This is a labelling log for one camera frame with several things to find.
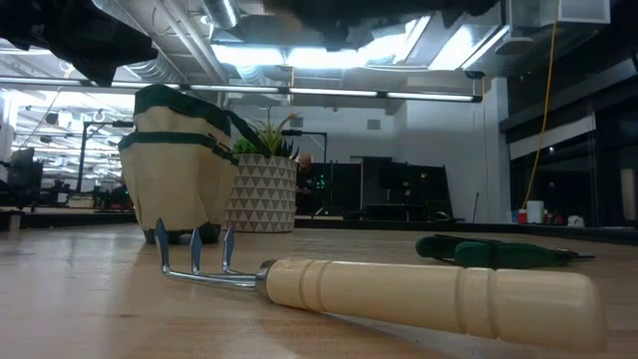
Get dark green pruning shears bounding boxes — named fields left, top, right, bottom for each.
left=415, top=233, right=597, bottom=270

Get black metal stand frame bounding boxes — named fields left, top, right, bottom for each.
left=77, top=119, right=136, bottom=195

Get beige and green gardening bag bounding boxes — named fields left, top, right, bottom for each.
left=117, top=83, right=273, bottom=245

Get long linear ceiling light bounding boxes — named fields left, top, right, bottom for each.
left=0, top=75, right=483, bottom=105

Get black aluminium table frame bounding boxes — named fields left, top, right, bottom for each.
left=0, top=208, right=638, bottom=246

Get person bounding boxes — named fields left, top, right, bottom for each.
left=294, top=152, right=318, bottom=215

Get black workstation desk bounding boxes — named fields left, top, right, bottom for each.
left=318, top=157, right=454, bottom=221

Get black office chair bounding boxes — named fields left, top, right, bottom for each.
left=7, top=147, right=44, bottom=210

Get wooden-handled metal hand rake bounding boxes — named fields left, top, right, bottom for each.
left=154, top=217, right=610, bottom=353

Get yellow extension cable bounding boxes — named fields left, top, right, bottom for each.
left=520, top=0, right=562, bottom=210

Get succulent in patterned pot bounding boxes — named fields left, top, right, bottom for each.
left=222, top=107, right=300, bottom=234

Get white cylindrical container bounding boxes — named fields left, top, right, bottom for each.
left=526, top=199, right=545, bottom=224

